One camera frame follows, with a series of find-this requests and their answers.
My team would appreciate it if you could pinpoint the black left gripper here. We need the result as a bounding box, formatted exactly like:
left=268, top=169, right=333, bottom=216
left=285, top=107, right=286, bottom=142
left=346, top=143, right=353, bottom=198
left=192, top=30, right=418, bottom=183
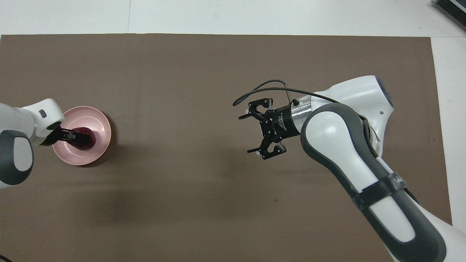
left=38, top=122, right=92, bottom=147

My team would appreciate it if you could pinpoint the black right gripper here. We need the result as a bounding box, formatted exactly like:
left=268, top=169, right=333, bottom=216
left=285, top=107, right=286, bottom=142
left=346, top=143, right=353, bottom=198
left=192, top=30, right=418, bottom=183
left=238, top=98, right=302, bottom=161

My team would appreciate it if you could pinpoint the dark red apple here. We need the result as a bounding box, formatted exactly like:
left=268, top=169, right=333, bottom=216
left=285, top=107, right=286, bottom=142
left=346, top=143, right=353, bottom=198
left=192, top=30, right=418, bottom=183
left=69, top=127, right=96, bottom=151

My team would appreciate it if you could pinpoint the pink plate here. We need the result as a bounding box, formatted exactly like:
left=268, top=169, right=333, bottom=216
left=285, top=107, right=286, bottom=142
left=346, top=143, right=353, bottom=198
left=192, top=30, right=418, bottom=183
left=52, top=106, right=111, bottom=166

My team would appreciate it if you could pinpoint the brown table mat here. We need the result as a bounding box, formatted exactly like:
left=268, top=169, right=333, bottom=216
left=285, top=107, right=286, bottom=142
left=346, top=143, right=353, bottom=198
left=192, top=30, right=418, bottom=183
left=0, top=34, right=452, bottom=262

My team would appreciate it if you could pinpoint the black ridged metal box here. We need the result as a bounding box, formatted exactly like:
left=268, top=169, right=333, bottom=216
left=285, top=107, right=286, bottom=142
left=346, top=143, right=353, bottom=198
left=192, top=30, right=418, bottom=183
left=433, top=0, right=466, bottom=21

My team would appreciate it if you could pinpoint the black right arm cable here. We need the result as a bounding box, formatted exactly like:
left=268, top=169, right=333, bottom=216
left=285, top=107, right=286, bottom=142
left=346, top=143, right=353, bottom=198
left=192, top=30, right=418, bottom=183
left=232, top=79, right=341, bottom=107

